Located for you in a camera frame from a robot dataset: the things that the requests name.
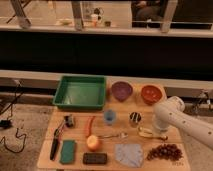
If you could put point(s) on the black rectangular block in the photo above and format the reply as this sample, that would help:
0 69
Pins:
95 158

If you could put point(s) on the orange bowl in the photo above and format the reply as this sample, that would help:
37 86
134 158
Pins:
151 94

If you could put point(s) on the blue grey cloth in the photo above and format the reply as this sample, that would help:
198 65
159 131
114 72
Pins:
130 155

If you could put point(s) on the orange yellow apple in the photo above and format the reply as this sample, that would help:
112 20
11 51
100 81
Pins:
93 143

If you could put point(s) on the purple bowl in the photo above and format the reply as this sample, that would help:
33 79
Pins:
121 90

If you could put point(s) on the blue paper cup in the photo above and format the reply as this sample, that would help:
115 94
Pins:
109 117

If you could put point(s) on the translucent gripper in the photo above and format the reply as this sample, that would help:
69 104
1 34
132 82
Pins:
158 132

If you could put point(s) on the green plastic tray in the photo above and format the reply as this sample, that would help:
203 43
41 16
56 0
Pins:
81 93

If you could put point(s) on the metal cup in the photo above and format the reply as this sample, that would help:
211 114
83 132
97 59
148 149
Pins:
134 119

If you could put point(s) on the bunch of dark grapes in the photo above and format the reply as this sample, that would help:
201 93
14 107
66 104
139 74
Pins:
165 151

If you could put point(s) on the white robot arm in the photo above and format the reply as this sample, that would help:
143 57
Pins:
171 112

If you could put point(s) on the black handled knife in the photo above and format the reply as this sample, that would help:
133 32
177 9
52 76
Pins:
54 148

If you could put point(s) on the green sponge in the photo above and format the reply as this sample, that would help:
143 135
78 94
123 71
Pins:
67 152

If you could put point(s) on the small black binder clip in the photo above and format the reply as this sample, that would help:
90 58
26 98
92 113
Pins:
69 121

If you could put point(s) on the yellow banana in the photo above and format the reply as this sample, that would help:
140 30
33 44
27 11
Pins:
148 133

